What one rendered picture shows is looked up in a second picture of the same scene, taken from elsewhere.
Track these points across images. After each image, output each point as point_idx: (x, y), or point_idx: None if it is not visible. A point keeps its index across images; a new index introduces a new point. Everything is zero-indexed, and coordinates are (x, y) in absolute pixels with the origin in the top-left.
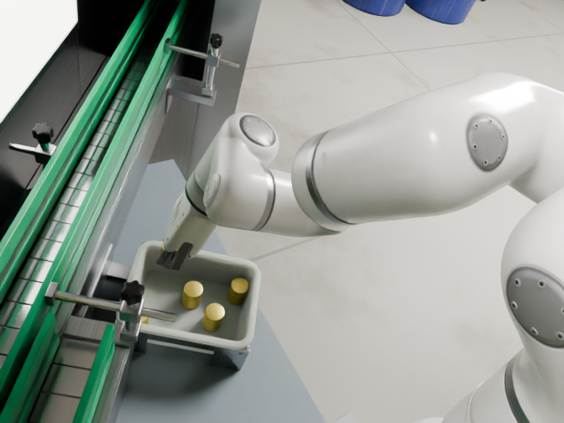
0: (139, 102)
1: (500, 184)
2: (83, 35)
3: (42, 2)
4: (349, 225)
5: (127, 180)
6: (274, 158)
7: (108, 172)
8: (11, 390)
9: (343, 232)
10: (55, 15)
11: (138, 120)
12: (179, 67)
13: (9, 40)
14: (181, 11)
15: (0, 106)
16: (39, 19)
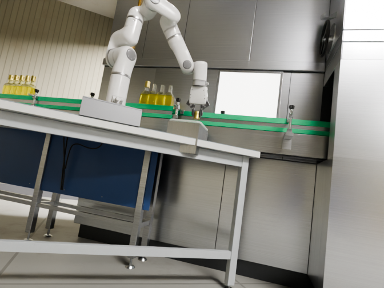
0: (252, 119)
1: (161, 16)
2: None
3: (255, 103)
4: (171, 47)
5: (227, 128)
6: (196, 63)
7: (220, 117)
8: None
9: (174, 52)
10: (262, 110)
11: (250, 125)
12: (308, 143)
13: (237, 102)
14: (321, 123)
15: (227, 112)
16: (252, 105)
